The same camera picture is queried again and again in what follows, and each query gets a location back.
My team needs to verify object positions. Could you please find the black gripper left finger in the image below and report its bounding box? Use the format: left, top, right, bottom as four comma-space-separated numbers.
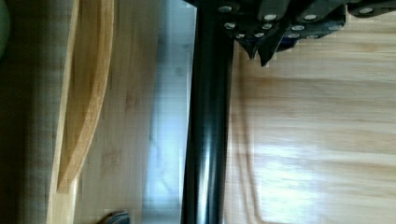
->
218, 0, 265, 59

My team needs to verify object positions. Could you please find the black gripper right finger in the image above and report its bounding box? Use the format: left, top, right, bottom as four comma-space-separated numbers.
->
257, 0, 346, 66

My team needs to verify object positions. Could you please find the bamboo drawer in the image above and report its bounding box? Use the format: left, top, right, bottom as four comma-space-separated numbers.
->
224, 14, 396, 224

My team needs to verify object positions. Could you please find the black drawer slide rail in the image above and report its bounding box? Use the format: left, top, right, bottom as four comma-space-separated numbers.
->
180, 0, 233, 224

